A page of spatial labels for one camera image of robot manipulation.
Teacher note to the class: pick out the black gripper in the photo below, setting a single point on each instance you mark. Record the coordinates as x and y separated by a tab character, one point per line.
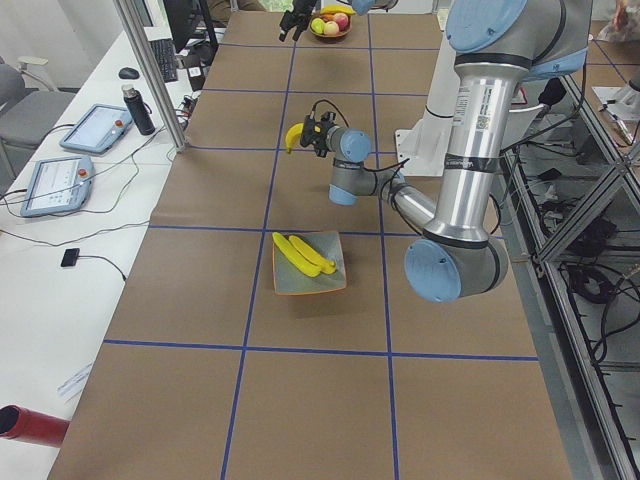
320	138
299	13

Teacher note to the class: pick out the yellow banana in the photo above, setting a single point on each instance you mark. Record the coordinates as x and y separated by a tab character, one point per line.
309	253
294	256
339	8
293	136

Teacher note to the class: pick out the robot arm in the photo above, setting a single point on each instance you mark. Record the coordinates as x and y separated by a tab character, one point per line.
498	45
362	7

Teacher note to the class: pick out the wicker fruit basket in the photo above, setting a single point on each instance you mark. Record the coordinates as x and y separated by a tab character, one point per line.
325	18

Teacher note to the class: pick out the grey square plate orange rim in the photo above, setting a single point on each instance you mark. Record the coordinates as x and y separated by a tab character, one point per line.
288	280

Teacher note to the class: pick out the green pear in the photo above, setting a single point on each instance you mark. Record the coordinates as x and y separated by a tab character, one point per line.
317	25

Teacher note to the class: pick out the red apple upper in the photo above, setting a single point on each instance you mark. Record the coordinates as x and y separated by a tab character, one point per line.
342	20

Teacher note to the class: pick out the black monitor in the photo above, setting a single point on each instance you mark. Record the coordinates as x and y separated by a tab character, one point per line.
183	17

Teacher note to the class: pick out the black keyboard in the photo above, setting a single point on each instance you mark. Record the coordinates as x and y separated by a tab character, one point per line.
165	56

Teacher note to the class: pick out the black computer mouse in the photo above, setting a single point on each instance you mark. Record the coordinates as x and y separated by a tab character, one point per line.
128	73

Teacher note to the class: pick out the black water bottle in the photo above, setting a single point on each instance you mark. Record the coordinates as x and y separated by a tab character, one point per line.
138	110

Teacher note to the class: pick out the blue teach pendant far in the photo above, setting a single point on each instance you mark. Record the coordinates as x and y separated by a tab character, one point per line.
97	130

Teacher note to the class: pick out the blue teach pendant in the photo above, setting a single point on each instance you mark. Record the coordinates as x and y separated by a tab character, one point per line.
97	130
57	186

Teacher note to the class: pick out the blue teach pendant near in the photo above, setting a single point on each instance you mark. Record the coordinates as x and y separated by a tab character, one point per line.
57	186

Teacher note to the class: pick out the small black puck device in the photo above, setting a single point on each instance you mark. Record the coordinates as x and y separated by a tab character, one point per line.
70	257

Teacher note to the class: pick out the red cylinder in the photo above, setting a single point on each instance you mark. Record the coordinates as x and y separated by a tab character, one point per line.
28	426

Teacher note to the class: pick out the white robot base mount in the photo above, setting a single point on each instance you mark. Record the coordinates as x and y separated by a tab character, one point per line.
422	150

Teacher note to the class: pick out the aluminium frame post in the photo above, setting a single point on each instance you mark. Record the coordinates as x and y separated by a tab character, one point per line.
136	34

